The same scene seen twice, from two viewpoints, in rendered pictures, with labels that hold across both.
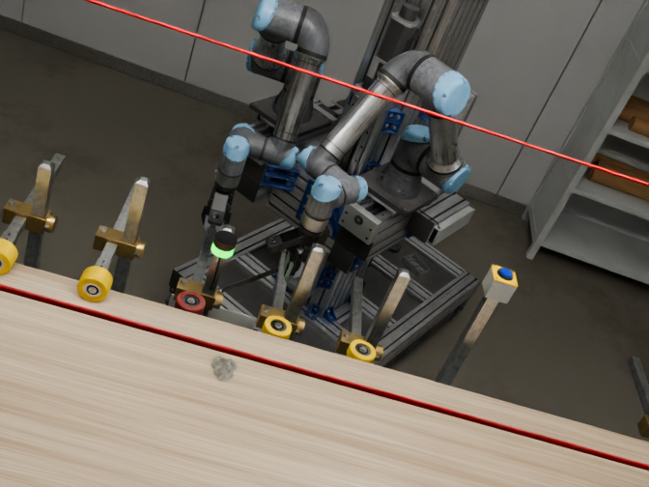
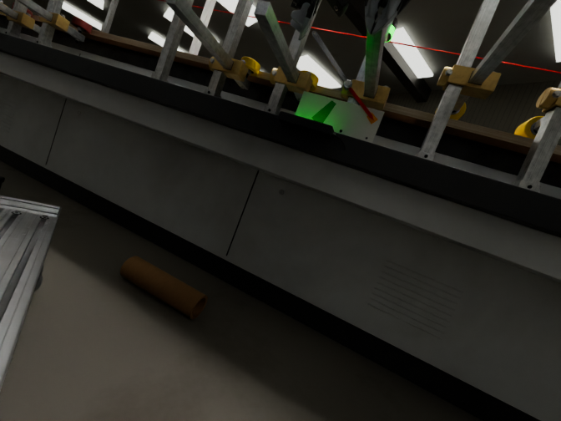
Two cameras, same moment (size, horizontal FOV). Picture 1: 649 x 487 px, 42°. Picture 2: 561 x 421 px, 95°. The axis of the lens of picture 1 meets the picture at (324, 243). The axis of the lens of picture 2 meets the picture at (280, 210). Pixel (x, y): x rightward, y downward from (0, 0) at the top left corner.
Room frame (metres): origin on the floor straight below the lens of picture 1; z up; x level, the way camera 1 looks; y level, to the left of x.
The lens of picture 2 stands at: (2.63, 0.54, 0.48)
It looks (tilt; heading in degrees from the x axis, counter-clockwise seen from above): 4 degrees down; 206
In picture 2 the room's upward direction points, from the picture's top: 21 degrees clockwise
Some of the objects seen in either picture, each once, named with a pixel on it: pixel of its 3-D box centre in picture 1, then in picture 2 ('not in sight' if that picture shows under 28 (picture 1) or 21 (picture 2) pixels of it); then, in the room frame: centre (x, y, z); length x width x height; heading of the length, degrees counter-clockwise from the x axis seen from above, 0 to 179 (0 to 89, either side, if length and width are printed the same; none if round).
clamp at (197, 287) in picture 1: (199, 295); (364, 94); (1.84, 0.28, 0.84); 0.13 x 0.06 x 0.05; 100
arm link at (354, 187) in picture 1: (343, 187); not in sight; (2.06, 0.01, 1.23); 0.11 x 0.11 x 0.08; 57
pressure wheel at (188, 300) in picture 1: (186, 314); not in sight; (1.74, 0.28, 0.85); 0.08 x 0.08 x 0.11
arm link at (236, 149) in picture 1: (234, 156); not in sight; (2.17, 0.35, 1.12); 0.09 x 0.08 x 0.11; 7
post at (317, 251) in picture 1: (294, 308); (290, 61); (1.89, 0.01, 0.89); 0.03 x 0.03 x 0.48; 10
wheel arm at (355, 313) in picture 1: (354, 325); (218, 53); (2.01, -0.18, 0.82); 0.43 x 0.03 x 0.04; 10
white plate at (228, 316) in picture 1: (210, 317); (336, 116); (1.87, 0.23, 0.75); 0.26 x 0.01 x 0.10; 100
